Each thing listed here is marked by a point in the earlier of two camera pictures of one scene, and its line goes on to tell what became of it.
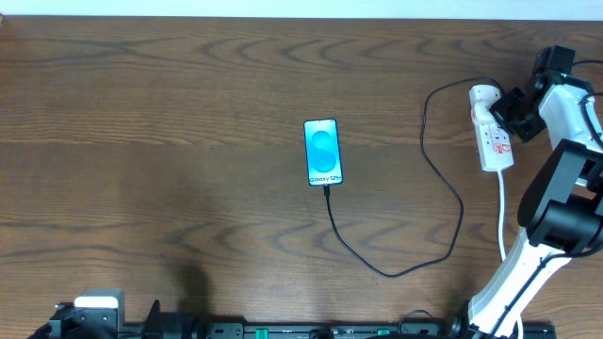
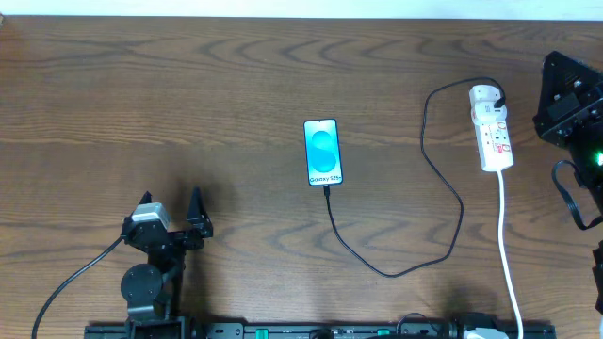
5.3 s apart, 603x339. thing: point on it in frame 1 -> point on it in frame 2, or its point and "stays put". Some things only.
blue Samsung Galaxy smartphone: (323, 154) stays put
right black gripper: (511, 115) -> (570, 115)
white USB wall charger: (481, 97) stays put
